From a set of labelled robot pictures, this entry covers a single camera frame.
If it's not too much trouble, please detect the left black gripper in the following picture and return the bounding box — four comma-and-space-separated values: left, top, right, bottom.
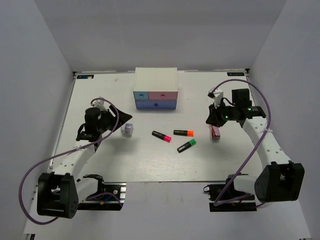
97, 104, 133, 134

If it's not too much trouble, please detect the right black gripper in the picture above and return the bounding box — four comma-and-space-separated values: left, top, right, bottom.
206, 100, 238, 128

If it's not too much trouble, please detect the light blue small drawer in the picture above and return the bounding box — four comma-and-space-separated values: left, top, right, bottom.
133, 91, 149, 101

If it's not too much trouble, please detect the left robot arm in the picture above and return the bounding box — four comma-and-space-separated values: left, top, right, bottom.
37, 106, 132, 219

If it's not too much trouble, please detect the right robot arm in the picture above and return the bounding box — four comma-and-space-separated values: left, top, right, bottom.
206, 88, 305, 205

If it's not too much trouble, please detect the pink lid clear stationery case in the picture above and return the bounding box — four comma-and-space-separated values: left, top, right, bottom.
210, 125, 221, 141

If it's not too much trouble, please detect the orange cap highlighter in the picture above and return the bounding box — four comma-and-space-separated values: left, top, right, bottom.
173, 130, 194, 137

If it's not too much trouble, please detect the green cap highlighter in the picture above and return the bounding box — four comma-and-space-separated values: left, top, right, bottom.
177, 139, 197, 153

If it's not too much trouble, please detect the pink drawer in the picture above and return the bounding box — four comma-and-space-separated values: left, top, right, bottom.
148, 91, 178, 101

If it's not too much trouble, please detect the white drawer cabinet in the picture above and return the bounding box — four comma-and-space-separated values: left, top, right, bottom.
132, 66, 179, 111

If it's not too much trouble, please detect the right blue corner label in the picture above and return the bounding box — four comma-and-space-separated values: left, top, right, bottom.
227, 72, 245, 77

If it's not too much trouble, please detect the blue corner label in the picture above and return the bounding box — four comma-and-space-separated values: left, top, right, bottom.
227, 72, 245, 77
76, 74, 94, 80

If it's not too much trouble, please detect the pink cap highlighter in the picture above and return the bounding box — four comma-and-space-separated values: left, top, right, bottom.
151, 130, 172, 143

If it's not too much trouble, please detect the purple-blue wide drawer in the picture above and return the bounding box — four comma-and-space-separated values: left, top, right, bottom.
135, 100, 177, 110

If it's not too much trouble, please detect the left blue corner label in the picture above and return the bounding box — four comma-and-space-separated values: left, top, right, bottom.
76, 74, 94, 80

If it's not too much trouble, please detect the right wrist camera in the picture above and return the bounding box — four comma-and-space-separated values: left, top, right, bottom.
207, 88, 224, 108

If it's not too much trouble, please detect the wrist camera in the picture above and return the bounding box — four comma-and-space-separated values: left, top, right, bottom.
90, 97, 108, 111
207, 88, 224, 108

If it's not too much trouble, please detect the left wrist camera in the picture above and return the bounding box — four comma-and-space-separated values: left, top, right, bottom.
90, 97, 108, 111

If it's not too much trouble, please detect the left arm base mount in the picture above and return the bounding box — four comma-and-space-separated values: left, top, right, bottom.
77, 182, 127, 211

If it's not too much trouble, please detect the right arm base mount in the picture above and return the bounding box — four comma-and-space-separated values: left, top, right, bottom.
203, 183, 258, 213

